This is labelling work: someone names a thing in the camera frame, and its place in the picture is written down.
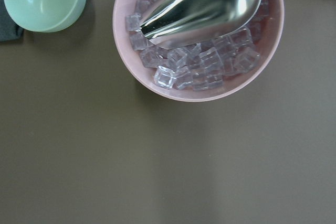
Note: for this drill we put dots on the clear ice cube front left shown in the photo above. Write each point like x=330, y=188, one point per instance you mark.
x=164, y=77

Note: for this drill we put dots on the clear ice cube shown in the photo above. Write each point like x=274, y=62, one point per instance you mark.
x=241, y=38
x=164, y=77
x=210, y=59

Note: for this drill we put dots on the clear ice cube centre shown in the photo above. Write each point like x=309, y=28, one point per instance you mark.
x=210, y=59

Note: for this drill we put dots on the clear ice cube right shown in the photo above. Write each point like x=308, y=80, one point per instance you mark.
x=241, y=38

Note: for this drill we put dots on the metal ice scoop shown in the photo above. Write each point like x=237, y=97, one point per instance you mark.
x=176, y=23

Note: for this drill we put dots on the pink bowl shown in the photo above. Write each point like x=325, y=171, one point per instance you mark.
x=271, y=30

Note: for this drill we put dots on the grey folded cloth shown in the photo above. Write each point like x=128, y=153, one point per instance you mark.
x=9, y=29

